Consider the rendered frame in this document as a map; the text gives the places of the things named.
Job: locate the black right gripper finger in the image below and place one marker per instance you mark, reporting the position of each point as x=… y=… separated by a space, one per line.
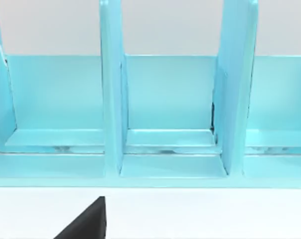
x=90 y=221

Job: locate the light blue rack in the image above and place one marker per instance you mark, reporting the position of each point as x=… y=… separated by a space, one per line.
x=165 y=99

